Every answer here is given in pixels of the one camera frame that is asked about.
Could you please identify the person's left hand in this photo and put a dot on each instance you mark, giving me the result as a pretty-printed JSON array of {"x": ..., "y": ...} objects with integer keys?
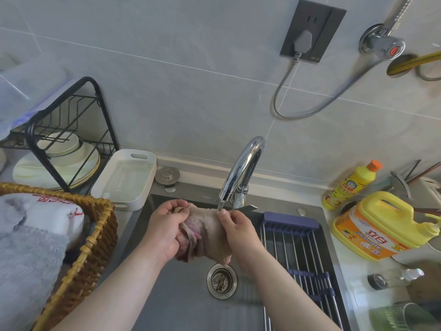
[{"x": 162, "y": 234}]

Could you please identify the person's right hand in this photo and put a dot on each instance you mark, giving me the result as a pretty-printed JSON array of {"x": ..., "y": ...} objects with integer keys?
[{"x": 241, "y": 237}]

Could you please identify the pink dish cloth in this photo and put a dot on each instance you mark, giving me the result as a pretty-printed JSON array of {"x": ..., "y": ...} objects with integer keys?
[{"x": 206, "y": 234}]

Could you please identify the person's left forearm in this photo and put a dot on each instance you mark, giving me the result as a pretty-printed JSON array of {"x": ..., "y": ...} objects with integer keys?
[{"x": 113, "y": 296}]

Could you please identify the person's right forearm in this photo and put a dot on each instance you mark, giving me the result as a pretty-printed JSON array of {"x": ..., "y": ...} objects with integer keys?
[{"x": 289, "y": 299}]

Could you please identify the white countertop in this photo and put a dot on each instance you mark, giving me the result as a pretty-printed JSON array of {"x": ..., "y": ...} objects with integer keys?
[{"x": 355, "y": 272}]

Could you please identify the small round steel sink cap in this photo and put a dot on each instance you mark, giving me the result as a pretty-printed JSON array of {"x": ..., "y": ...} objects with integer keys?
[
  {"x": 302, "y": 211},
  {"x": 170, "y": 189}
]

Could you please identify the round metal sink drain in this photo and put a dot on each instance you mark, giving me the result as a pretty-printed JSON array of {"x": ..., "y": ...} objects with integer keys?
[{"x": 222, "y": 280}]

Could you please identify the dark sink drain basket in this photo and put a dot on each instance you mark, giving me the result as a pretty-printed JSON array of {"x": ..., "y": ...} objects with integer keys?
[{"x": 289, "y": 224}]

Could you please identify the small grey sink plug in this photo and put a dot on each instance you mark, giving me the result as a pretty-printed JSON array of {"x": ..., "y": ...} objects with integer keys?
[{"x": 167, "y": 175}]

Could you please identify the chrome faucet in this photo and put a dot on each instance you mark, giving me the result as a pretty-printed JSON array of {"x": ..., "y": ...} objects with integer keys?
[{"x": 241, "y": 168}]

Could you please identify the orange woven basket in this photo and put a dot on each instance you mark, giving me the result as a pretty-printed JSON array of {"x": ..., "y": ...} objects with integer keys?
[{"x": 93, "y": 244}]

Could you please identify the steel sink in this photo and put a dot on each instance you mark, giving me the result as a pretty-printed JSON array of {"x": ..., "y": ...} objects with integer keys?
[{"x": 179, "y": 306}]

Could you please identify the white plate stack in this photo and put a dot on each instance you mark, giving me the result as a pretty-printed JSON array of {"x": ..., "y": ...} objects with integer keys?
[{"x": 79, "y": 168}]

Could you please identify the orange cap yellow bottle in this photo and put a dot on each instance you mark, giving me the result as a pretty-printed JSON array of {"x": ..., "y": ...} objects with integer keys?
[{"x": 351, "y": 184}]

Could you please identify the white ceramic bowl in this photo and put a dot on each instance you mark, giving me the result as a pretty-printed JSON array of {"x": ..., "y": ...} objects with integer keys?
[{"x": 65, "y": 146}]

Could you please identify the yellow detergent bottle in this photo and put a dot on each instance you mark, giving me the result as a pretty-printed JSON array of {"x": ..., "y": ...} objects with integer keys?
[{"x": 375, "y": 230}]

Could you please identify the grey white cloth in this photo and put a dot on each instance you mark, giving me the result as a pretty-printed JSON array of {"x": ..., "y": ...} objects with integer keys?
[{"x": 27, "y": 265}]

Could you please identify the small dark liquid spray bottle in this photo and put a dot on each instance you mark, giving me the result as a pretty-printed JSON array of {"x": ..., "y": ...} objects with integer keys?
[{"x": 389, "y": 279}]

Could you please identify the green tinted ribbed glass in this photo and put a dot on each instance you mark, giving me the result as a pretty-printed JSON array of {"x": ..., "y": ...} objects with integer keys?
[{"x": 396, "y": 317}]

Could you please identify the dark chopstick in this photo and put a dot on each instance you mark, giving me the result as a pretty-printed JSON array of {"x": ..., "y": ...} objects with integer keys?
[{"x": 412, "y": 169}]

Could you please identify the beige utensil holder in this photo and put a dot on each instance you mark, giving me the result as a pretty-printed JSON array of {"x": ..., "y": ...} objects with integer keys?
[{"x": 429, "y": 193}]

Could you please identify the brown chopstick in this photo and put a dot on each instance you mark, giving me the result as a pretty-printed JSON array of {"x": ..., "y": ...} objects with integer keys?
[{"x": 425, "y": 172}]

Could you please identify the pale blue plastic bag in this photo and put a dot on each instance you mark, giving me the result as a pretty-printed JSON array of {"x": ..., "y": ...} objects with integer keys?
[{"x": 31, "y": 82}]

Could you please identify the chrome valve red dot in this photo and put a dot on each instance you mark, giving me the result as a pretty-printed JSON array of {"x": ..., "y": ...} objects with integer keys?
[{"x": 382, "y": 43}]

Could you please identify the dark wall socket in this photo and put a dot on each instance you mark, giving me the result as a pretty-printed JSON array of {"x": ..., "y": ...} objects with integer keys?
[{"x": 330, "y": 24}]

